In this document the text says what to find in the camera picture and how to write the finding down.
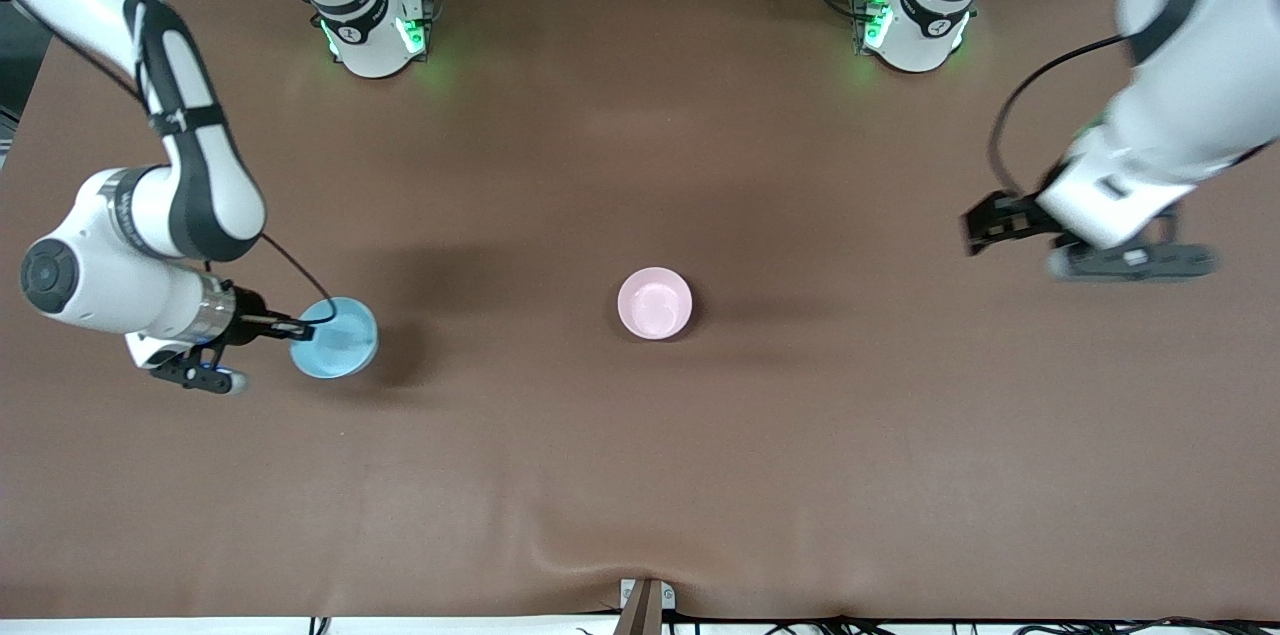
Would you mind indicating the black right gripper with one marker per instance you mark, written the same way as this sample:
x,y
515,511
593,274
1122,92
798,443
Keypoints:
x,y
247,313

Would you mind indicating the light blue bowl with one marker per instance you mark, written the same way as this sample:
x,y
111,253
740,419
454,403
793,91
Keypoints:
x,y
340,343

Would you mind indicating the light pink bowl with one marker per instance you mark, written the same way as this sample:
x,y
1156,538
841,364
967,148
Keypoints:
x,y
654,303

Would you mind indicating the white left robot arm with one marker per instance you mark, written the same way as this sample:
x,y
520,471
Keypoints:
x,y
1200,65

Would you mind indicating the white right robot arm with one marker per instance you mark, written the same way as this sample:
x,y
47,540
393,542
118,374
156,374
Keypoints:
x,y
100,285

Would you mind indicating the brown table mat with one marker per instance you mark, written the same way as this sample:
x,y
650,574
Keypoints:
x,y
640,475

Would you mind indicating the brown camera mount pole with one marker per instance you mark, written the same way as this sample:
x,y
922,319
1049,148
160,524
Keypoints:
x,y
642,615

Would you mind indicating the metal table edge bracket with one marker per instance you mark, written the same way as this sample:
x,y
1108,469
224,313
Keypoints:
x,y
668,595

